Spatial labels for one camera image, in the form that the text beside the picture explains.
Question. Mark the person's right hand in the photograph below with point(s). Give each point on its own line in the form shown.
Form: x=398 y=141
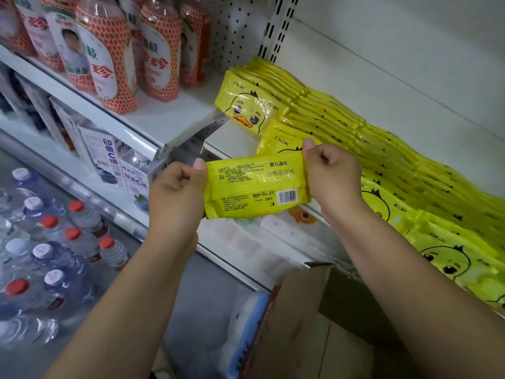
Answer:
x=335 y=181

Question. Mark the person's left hand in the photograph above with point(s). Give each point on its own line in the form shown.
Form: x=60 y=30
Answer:
x=177 y=205

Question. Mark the white metal shelf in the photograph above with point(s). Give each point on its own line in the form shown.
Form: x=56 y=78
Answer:
x=394 y=83

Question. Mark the brown cardboard box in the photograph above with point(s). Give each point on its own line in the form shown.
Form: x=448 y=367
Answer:
x=300 y=327

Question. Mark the person's left forearm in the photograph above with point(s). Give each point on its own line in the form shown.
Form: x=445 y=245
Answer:
x=110 y=319

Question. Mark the person's right forearm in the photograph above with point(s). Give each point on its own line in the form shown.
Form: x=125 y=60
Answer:
x=426 y=304

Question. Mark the white duck tissue pack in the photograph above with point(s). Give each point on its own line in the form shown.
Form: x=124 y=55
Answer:
x=268 y=237

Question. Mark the white pegboard shelf unit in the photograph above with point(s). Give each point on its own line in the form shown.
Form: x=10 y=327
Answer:
x=173 y=114

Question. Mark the white blue plastic bag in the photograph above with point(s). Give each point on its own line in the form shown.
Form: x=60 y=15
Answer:
x=241 y=327

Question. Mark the person's left cream clog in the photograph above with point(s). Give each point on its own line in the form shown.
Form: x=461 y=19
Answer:
x=162 y=363

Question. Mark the MIQI boxes with fruit print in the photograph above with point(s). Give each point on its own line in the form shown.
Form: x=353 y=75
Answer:
x=102 y=150

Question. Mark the pack of red-capped bottles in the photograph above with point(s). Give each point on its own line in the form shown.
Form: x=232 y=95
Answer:
x=47 y=256

